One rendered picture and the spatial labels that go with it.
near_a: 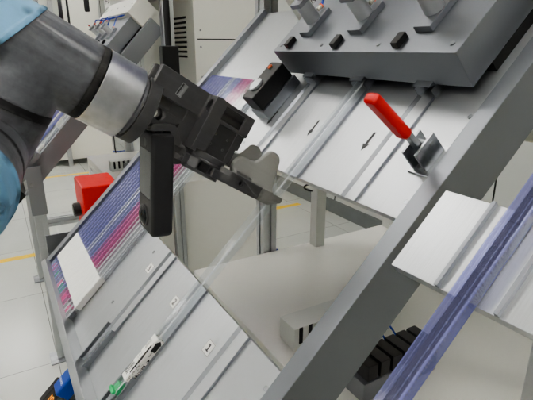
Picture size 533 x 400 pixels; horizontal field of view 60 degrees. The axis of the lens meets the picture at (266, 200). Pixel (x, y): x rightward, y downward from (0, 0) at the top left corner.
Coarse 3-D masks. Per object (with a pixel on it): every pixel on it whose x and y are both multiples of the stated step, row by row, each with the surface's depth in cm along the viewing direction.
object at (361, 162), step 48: (240, 48) 99; (336, 96) 64; (384, 96) 57; (432, 96) 51; (480, 96) 47; (240, 144) 73; (288, 144) 64; (336, 144) 57; (384, 144) 52; (336, 192) 52; (384, 192) 47
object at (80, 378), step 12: (48, 264) 90; (48, 276) 85; (48, 288) 82; (60, 300) 78; (60, 312) 73; (60, 324) 70; (72, 324) 72; (60, 336) 68; (72, 336) 69; (72, 348) 65; (72, 360) 62; (84, 360) 64; (72, 372) 60; (84, 372) 61; (72, 384) 58; (84, 384) 58; (84, 396) 56; (96, 396) 58
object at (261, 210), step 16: (352, 96) 60; (336, 112) 59; (320, 128) 60; (320, 144) 59; (304, 160) 58; (288, 176) 58; (256, 208) 58; (256, 224) 57; (240, 240) 57; (224, 256) 56; (208, 272) 56; (192, 288) 56; (192, 304) 56; (176, 320) 55; (160, 336) 55
